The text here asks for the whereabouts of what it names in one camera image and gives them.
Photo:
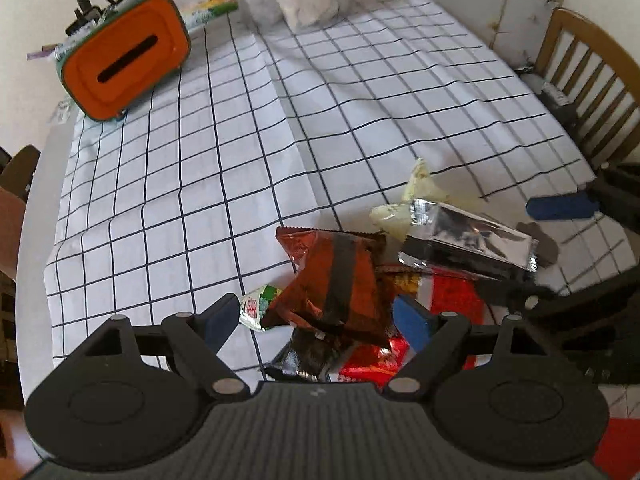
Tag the silver snack packet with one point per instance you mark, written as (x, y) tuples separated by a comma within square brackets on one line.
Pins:
[(465, 245)]

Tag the small green snack packet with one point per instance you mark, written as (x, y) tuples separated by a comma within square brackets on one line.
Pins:
[(257, 307)]

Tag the dark wooden chair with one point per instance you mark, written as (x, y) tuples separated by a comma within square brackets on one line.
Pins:
[(20, 165)]

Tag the white cabinet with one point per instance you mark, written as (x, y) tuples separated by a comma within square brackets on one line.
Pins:
[(520, 15)]

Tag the red snack packet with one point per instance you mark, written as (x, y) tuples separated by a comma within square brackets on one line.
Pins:
[(450, 295)]

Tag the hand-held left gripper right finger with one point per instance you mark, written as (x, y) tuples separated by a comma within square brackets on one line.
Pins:
[(415, 320)]

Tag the black bag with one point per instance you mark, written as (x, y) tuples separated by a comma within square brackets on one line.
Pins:
[(555, 97)]

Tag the crumpled clear wrapper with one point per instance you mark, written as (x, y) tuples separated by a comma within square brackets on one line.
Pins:
[(60, 112)]

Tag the white checked tablecloth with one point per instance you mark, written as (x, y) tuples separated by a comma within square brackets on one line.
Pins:
[(200, 185)]

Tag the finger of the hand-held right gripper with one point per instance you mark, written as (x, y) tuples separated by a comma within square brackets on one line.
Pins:
[(560, 207), (530, 297)]

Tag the red and white cardboard box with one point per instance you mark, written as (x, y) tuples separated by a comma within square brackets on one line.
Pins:
[(620, 450)]

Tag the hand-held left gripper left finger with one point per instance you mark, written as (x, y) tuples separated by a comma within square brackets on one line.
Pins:
[(220, 320)]

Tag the light wooden chair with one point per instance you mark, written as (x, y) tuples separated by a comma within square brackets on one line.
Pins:
[(565, 25)]

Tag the brown-red snack packet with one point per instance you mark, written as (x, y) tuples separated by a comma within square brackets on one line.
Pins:
[(345, 285)]

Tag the pink cloth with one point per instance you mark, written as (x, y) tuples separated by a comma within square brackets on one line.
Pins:
[(10, 230)]

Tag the green printed packet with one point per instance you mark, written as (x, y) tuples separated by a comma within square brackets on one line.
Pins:
[(205, 7)]

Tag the pale yellow snack packet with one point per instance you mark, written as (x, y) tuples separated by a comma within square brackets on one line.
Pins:
[(425, 190)]

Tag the black snack packet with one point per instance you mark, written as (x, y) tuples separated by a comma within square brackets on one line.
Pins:
[(305, 355)]

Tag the orange and green tissue box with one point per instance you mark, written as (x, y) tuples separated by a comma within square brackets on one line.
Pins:
[(120, 65)]

